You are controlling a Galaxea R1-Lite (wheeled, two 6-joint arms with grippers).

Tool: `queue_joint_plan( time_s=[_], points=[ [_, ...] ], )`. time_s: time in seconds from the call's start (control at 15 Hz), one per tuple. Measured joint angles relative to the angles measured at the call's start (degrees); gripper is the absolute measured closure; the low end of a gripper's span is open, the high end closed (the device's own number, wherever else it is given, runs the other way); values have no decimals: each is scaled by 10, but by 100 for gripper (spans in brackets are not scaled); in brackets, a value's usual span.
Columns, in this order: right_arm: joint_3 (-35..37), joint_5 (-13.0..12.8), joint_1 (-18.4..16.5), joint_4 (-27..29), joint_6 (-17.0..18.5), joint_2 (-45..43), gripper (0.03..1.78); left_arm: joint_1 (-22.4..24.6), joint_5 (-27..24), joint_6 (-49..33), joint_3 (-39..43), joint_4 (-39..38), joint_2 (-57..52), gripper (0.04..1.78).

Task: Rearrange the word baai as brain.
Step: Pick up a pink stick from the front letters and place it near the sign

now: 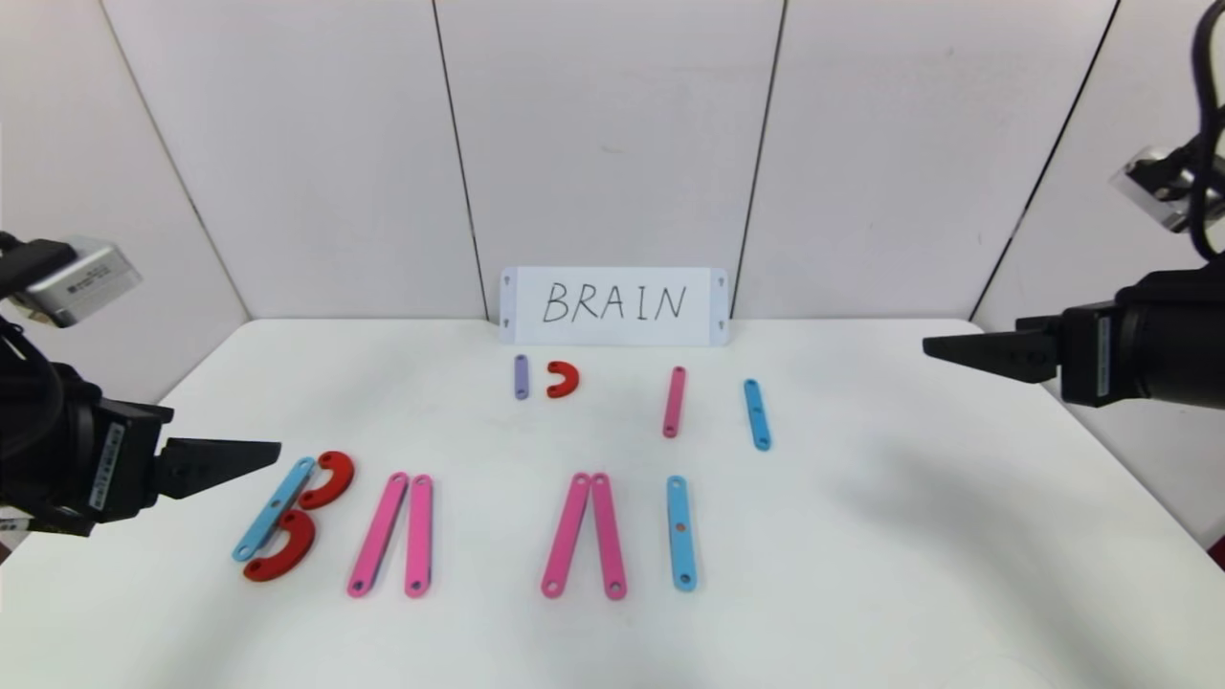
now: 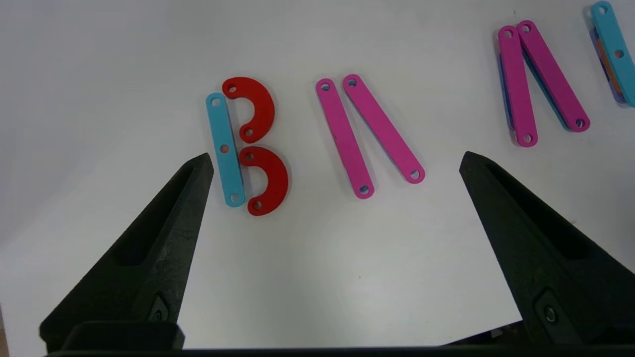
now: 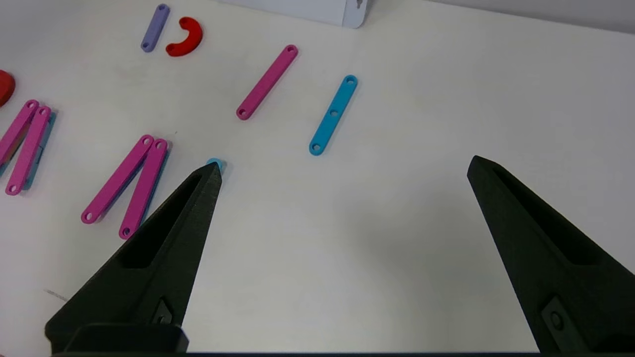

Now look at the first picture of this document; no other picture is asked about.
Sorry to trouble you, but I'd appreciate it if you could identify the short blue bar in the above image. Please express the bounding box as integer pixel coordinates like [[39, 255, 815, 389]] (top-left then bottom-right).
[[744, 379, 772, 452]]

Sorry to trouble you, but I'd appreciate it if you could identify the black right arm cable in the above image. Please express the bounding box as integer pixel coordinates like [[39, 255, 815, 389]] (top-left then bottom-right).
[[1190, 0, 1225, 261]]

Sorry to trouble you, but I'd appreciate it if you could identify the long pink bar with holes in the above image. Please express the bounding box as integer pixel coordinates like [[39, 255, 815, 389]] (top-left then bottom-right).
[[541, 473, 591, 600], [346, 472, 411, 599], [590, 473, 629, 602], [404, 474, 434, 599]]

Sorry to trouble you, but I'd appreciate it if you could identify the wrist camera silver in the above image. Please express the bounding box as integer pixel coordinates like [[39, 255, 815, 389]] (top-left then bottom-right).
[[1110, 145, 1225, 233], [0, 234, 145, 329]]

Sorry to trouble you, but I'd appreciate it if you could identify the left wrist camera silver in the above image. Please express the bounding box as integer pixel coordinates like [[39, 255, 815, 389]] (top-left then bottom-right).
[[0, 234, 145, 329]]

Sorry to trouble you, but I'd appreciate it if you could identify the long blue bar with holes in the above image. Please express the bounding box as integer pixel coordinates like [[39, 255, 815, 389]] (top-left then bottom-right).
[[666, 476, 698, 592], [232, 456, 317, 563]]

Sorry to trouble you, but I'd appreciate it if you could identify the white sign card reading BRAIN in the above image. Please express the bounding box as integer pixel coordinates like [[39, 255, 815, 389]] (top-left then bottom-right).
[[500, 267, 730, 346]]

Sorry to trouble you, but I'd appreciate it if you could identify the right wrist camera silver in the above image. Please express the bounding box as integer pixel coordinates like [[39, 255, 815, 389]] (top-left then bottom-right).
[[1110, 145, 1225, 233]]

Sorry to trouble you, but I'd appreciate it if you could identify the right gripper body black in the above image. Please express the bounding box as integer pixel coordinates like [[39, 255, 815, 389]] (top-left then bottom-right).
[[1060, 271, 1225, 410]]

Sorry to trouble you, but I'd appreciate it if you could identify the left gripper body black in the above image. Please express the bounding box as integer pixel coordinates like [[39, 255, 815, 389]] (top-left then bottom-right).
[[50, 396, 174, 525]]

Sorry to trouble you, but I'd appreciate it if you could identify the short pink bar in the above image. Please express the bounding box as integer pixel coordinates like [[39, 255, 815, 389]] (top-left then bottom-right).
[[662, 366, 687, 439]]

